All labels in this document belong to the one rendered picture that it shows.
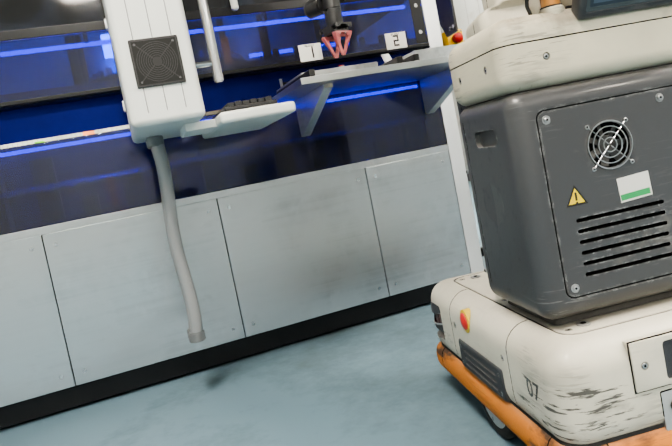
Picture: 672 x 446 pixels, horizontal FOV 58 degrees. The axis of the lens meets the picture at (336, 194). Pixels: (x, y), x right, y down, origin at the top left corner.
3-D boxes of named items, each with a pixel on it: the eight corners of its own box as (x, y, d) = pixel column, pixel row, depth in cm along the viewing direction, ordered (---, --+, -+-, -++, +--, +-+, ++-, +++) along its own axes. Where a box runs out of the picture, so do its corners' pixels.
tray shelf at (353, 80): (266, 107, 218) (265, 102, 218) (435, 79, 240) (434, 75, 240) (301, 84, 173) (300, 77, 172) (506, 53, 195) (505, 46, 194)
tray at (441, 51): (375, 81, 219) (373, 71, 219) (438, 70, 227) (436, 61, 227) (416, 61, 187) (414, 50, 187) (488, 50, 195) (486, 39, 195)
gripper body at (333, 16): (335, 35, 203) (331, 13, 203) (352, 27, 195) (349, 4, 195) (319, 36, 200) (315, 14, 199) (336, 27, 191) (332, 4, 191)
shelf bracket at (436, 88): (425, 114, 230) (419, 80, 229) (432, 113, 231) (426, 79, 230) (473, 101, 197) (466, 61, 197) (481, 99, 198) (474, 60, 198)
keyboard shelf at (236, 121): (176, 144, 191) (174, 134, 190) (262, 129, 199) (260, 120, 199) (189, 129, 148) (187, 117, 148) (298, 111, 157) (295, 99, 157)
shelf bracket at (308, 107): (301, 137, 214) (294, 100, 213) (309, 135, 215) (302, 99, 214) (331, 126, 182) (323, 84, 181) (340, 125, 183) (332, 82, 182)
